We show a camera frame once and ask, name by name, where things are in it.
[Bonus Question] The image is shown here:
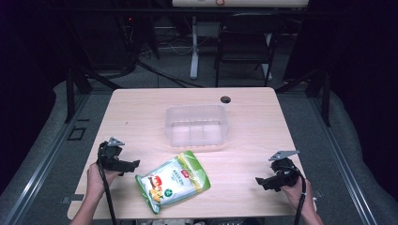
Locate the black floor cable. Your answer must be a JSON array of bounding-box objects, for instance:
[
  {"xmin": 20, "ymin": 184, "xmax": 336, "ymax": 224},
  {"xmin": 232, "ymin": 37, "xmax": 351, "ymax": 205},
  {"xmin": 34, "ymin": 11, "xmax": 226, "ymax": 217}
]
[{"xmin": 136, "ymin": 59, "xmax": 205, "ymax": 89}]

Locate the person's left hand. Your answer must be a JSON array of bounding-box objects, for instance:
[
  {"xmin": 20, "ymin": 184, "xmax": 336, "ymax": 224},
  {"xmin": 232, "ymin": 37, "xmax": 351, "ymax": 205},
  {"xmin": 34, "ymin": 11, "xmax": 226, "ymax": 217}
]
[{"xmin": 86, "ymin": 161, "xmax": 122, "ymax": 201}]

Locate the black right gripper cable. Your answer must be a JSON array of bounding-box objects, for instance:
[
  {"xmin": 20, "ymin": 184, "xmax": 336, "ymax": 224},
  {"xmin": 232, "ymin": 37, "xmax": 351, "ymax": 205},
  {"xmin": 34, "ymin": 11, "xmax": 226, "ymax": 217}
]
[{"xmin": 292, "ymin": 170, "xmax": 308, "ymax": 225}]

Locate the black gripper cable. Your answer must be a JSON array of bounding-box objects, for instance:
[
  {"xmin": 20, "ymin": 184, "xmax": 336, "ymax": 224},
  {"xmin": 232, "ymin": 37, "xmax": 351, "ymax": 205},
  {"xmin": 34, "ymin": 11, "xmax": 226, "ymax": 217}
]
[
  {"xmin": 98, "ymin": 162, "xmax": 118, "ymax": 225},
  {"xmin": 292, "ymin": 170, "xmax": 308, "ymax": 225}
]

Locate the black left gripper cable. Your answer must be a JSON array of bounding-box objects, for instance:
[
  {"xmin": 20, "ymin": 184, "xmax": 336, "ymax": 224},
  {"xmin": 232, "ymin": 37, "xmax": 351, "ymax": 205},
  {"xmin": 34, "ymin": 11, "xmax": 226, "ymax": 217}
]
[{"xmin": 98, "ymin": 162, "xmax": 118, "ymax": 225}]

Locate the aluminium floor rail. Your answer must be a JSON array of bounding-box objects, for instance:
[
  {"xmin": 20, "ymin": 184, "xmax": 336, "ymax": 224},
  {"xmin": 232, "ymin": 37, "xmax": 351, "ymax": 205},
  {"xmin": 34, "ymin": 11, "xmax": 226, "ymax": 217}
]
[
  {"xmin": 308, "ymin": 95, "xmax": 379, "ymax": 225},
  {"xmin": 0, "ymin": 93, "xmax": 92, "ymax": 225}
]

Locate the white table leg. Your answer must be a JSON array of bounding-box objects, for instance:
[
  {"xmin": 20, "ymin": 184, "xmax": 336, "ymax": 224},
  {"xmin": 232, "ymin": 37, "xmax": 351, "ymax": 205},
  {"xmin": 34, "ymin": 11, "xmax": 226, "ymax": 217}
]
[{"xmin": 189, "ymin": 15, "xmax": 201, "ymax": 81}]

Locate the clear plastic container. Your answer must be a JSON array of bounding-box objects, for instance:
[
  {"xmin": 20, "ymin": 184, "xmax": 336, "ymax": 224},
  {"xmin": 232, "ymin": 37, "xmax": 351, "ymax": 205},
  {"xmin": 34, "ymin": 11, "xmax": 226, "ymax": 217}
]
[{"xmin": 164, "ymin": 104, "xmax": 229, "ymax": 148}]

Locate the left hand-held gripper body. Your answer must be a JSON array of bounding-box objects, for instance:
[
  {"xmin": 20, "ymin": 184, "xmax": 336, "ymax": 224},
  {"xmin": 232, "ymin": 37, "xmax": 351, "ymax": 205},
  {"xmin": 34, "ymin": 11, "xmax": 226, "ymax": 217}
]
[{"xmin": 97, "ymin": 136, "xmax": 130, "ymax": 173}]

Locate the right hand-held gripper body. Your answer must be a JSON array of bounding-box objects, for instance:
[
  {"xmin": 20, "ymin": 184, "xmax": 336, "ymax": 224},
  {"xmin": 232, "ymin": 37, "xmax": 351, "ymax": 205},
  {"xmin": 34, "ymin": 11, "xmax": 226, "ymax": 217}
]
[{"xmin": 268, "ymin": 150, "xmax": 303, "ymax": 189}]

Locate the person's right hand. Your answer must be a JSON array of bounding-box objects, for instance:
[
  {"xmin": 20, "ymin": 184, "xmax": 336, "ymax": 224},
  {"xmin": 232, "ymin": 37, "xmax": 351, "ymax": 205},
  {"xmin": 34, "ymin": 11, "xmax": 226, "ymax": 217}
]
[{"xmin": 279, "ymin": 177, "xmax": 314, "ymax": 211}]

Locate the green and white snack bag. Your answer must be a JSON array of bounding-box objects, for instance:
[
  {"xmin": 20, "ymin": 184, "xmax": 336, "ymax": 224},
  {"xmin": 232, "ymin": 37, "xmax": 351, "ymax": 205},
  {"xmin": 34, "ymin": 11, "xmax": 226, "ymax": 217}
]
[{"xmin": 134, "ymin": 149, "xmax": 212, "ymax": 216}]

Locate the black folding chair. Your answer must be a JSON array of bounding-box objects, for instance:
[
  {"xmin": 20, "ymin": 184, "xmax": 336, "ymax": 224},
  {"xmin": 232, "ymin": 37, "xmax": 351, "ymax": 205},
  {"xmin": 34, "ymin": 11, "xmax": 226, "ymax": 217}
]
[{"xmin": 214, "ymin": 12, "xmax": 285, "ymax": 88}]

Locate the black metal frame stand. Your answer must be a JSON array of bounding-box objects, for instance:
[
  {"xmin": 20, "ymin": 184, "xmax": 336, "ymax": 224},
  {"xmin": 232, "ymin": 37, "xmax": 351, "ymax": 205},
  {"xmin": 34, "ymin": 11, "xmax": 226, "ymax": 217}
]
[
  {"xmin": 275, "ymin": 67, "xmax": 332, "ymax": 128},
  {"xmin": 63, "ymin": 64, "xmax": 123, "ymax": 124}
]

